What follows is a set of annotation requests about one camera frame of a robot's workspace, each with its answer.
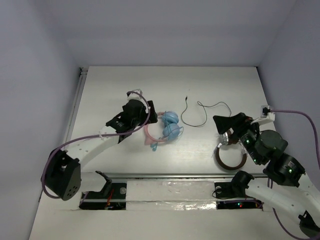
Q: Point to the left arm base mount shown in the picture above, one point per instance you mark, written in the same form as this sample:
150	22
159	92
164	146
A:
111	197

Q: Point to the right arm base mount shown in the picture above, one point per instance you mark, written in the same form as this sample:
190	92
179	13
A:
232	195

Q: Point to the pink blue cat-ear headphones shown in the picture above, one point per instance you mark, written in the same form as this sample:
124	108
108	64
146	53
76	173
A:
171	130

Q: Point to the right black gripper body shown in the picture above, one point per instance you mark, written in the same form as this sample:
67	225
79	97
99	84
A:
247	134

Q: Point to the brown silver headphones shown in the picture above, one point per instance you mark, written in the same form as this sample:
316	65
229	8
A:
228	153

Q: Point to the white foam front board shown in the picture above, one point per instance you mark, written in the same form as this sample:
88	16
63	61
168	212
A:
160	209

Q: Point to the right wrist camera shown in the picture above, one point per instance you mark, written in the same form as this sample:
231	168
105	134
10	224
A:
266	116

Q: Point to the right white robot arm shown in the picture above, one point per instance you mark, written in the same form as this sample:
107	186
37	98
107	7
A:
289	188

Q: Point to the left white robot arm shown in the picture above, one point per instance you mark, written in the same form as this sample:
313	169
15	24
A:
61	177

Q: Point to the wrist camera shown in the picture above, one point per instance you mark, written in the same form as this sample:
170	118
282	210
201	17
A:
134	94
266	116

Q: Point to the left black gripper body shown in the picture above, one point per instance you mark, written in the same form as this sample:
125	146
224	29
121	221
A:
146	113

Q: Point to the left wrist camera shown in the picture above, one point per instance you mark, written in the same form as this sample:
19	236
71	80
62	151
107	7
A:
134	94

